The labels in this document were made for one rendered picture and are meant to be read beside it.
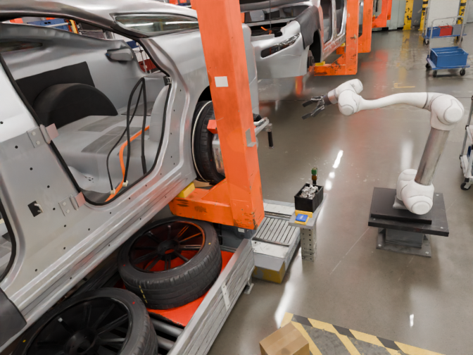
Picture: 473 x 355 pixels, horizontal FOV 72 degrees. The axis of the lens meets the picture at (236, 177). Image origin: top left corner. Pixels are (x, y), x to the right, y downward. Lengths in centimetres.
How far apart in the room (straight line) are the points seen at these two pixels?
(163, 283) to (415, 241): 184
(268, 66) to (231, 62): 316
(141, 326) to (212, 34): 146
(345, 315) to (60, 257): 167
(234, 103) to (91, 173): 136
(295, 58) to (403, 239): 303
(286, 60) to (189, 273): 357
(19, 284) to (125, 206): 61
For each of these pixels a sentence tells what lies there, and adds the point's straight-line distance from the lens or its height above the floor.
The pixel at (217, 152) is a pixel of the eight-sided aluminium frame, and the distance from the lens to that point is 236.
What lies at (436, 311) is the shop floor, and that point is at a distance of 247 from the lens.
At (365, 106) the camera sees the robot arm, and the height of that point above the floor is 115.
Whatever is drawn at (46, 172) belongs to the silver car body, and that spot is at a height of 130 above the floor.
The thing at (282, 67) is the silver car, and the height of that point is 92.
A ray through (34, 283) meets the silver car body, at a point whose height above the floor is 91.
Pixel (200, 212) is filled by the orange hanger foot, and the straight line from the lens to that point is 226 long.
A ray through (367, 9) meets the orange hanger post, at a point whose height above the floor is 133.
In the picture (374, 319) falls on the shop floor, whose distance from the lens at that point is 234.
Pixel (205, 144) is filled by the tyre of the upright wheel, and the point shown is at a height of 97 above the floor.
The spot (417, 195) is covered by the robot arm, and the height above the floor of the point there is 57.
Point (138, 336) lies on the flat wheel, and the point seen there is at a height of 50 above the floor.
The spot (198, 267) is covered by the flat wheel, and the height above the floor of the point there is 49.
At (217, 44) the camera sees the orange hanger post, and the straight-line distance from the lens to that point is 172.
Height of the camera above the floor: 182
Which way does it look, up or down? 28 degrees down
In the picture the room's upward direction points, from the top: 9 degrees counter-clockwise
